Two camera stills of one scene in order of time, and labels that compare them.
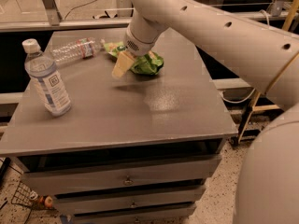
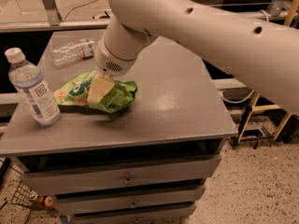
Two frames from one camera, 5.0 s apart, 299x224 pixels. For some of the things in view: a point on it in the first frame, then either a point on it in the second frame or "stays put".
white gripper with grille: x=138 y=45 to x=109 y=63
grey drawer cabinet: x=136 y=149 stays put
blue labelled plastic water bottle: x=46 y=78 to x=32 y=85
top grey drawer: x=125 y=176 stays put
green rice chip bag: x=149 y=63 to x=77 y=93
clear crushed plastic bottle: x=81 y=49 stays put
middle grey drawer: x=135 y=200 stays put
